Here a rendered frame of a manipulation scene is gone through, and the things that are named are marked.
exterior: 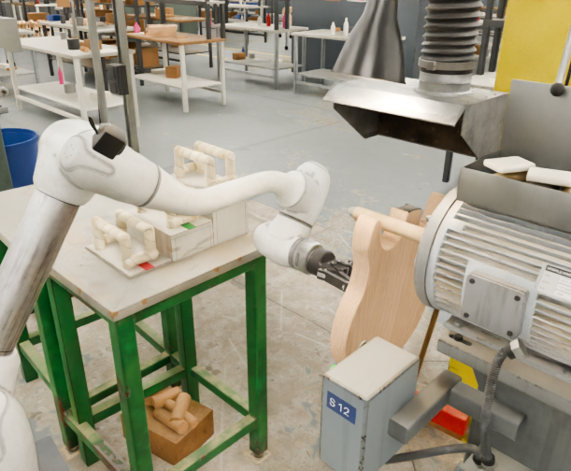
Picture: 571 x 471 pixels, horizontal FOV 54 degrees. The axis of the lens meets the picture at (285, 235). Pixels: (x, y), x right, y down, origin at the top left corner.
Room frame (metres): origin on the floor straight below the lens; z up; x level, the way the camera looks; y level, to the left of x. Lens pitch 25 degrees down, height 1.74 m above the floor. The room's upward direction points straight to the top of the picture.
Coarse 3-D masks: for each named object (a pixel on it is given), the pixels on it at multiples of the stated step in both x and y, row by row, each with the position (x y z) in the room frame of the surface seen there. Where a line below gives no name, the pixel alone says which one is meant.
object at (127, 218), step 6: (120, 210) 1.63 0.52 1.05; (120, 216) 1.61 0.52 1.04; (126, 216) 1.59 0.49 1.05; (132, 216) 1.59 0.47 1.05; (126, 222) 1.58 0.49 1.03; (132, 222) 1.56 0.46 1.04; (138, 222) 1.54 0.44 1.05; (144, 222) 1.54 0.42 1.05; (138, 228) 1.53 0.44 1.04; (144, 228) 1.51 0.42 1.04; (150, 228) 1.51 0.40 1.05
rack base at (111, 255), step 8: (136, 240) 1.64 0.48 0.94; (88, 248) 1.58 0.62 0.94; (112, 248) 1.59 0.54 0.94; (136, 248) 1.59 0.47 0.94; (144, 248) 1.59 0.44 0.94; (96, 256) 1.55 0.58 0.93; (104, 256) 1.53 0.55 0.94; (112, 256) 1.53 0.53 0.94; (120, 256) 1.53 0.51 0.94; (160, 256) 1.53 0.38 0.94; (112, 264) 1.48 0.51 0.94; (120, 264) 1.47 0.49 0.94; (152, 264) 1.48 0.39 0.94; (160, 264) 1.48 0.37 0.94; (120, 272) 1.45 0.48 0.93; (128, 272) 1.43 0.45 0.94; (136, 272) 1.43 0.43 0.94; (144, 272) 1.44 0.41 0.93
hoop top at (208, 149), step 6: (198, 144) 1.84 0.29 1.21; (204, 144) 1.83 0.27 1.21; (204, 150) 1.82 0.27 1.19; (210, 150) 1.79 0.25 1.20; (216, 150) 1.77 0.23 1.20; (222, 150) 1.76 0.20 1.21; (228, 150) 1.75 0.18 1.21; (216, 156) 1.78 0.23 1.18; (222, 156) 1.75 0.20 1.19; (228, 156) 1.73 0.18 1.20; (234, 156) 1.74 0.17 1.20
